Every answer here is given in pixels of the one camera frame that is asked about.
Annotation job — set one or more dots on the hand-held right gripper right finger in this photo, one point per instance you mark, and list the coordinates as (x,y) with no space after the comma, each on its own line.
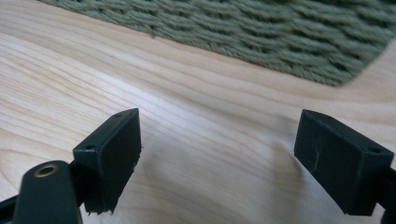
(339,165)

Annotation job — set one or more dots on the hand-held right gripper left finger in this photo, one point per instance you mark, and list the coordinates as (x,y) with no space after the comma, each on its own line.
(109,161)

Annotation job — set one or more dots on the green woven basket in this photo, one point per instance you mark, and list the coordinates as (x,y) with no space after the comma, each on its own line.
(249,31)

